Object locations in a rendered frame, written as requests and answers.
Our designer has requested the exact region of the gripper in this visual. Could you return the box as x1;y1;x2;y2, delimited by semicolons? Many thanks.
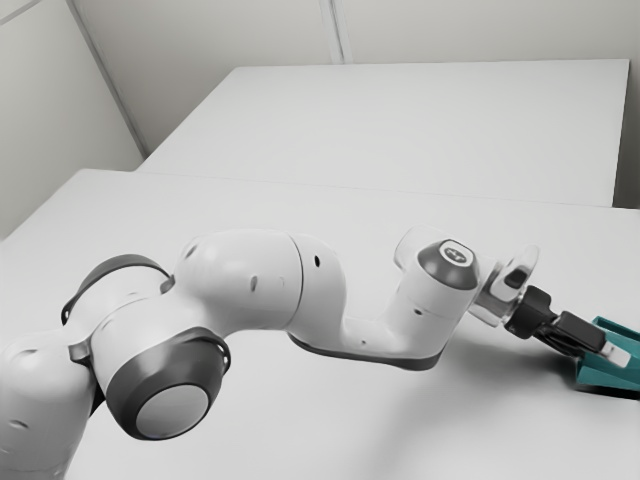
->
503;284;631;367

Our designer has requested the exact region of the teal faceted mug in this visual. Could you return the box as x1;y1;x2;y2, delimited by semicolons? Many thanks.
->
573;315;640;393

